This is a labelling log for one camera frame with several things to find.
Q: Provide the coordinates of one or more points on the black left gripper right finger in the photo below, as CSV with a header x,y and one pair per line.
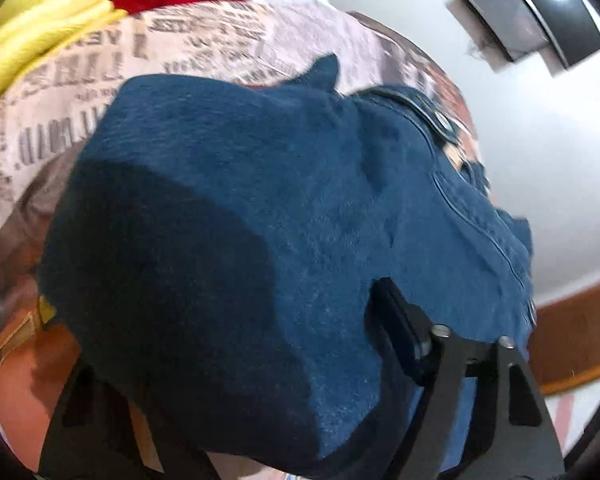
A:
x,y
481,414

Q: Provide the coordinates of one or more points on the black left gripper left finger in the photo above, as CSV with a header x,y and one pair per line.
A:
x,y
91,436

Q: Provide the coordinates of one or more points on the blue denim jacket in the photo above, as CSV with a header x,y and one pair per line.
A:
x,y
215,246

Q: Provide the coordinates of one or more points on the printed newspaper pattern blanket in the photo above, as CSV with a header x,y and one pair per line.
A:
x,y
48,115

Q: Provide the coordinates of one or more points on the yellow cloth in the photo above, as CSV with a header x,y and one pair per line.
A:
x,y
31,29

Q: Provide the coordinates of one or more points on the wall mounted black monitor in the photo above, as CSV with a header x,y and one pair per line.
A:
x,y
519,28

